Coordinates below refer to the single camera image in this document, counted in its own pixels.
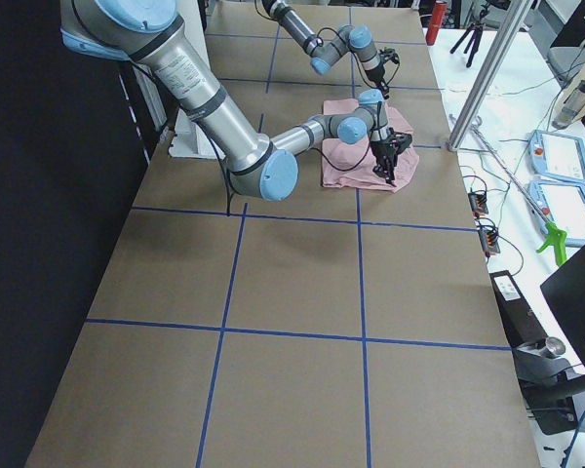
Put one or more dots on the orange connector board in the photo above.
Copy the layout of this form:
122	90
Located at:
489	237
478	201

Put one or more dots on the red cylinder bottle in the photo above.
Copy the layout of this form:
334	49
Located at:
436	21

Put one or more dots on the far blue teach pendant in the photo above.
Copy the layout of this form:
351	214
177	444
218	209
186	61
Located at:
558	157

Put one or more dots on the orange connector board near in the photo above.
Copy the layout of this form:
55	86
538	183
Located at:
489	237

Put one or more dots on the black tripod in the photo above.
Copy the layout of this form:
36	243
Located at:
474	34

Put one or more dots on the orange connector board far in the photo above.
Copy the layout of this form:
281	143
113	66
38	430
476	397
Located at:
478	201

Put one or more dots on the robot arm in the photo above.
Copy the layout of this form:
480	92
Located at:
151	33
322	34

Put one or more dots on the blue teach pendant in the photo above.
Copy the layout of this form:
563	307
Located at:
565	205
558	157

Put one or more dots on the pink Snoopy t-shirt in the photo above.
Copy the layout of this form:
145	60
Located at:
352	166

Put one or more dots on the black monitor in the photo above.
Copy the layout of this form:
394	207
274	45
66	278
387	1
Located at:
564	292

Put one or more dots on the black power adapter box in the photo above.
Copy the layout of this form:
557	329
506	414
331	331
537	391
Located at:
522	328

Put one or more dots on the aluminium frame post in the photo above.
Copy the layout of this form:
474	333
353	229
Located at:
500	46

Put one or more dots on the near blue teach pendant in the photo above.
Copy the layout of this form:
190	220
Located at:
565	205

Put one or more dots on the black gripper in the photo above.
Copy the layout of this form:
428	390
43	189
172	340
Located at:
376	77
381	148

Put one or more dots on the white camera pole base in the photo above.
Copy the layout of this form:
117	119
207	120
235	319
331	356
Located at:
189	141

